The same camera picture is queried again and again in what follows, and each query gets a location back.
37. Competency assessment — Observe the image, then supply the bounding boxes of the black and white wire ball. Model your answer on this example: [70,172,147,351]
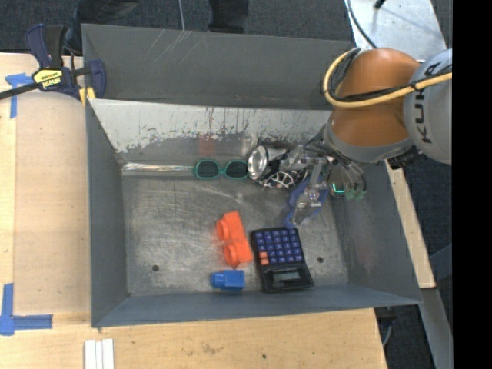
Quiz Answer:
[256,169,305,190]

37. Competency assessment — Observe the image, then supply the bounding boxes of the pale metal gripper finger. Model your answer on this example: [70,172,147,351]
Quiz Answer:
[291,202,309,227]
[306,190,324,222]

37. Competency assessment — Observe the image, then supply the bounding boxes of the grey metal bin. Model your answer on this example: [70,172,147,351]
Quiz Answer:
[80,23,424,328]

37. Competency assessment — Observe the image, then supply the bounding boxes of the green sunglasses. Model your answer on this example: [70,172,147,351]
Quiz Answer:
[191,158,251,181]

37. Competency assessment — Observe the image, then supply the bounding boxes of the black calculator with blue keys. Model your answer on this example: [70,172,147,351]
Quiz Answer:
[250,227,316,294]

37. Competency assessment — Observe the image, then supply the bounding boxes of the orange toy block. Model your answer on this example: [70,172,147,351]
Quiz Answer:
[214,211,255,269]

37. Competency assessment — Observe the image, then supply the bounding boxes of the blue curved plastic thing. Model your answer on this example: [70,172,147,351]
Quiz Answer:
[283,178,331,228]

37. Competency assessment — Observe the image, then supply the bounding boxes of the blue toy block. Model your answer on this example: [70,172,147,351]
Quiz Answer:
[209,269,246,293]

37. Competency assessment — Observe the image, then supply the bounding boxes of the shiny metal funnel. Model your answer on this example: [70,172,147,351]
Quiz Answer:
[247,144,289,181]

